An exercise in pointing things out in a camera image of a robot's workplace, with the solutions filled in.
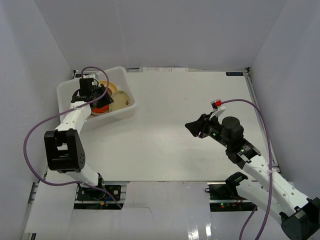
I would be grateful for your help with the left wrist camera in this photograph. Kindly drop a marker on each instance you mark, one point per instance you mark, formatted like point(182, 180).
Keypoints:
point(91, 75)

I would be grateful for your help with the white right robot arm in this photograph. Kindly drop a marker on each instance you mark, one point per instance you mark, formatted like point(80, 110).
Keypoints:
point(297, 214)

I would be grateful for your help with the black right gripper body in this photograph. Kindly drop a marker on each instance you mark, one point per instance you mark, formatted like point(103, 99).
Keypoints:
point(211, 128)

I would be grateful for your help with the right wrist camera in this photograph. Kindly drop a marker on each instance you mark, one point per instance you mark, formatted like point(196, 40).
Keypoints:
point(218, 108)

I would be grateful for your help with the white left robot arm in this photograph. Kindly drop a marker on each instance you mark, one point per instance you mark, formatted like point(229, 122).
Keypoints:
point(64, 150)

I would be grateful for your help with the beige floral round plate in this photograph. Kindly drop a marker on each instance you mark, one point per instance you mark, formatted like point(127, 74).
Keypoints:
point(120, 99)

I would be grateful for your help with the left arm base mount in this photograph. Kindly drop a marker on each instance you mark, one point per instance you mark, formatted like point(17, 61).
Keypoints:
point(90, 199)

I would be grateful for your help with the orange round plate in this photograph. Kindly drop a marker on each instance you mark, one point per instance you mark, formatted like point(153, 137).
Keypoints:
point(99, 111)

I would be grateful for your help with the paper sheet at back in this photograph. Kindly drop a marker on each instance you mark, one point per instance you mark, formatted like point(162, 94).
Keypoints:
point(163, 69)

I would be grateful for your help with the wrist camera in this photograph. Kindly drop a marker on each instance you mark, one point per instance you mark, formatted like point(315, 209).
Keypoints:
point(218, 108)
point(91, 75)

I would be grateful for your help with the yellow round plate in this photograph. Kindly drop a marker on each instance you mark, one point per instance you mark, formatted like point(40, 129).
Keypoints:
point(110, 91)

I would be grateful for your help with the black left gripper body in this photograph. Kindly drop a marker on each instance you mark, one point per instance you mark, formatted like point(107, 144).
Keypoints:
point(99, 92)

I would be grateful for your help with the white plastic bin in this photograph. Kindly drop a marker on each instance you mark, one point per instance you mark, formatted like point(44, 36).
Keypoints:
point(119, 77)

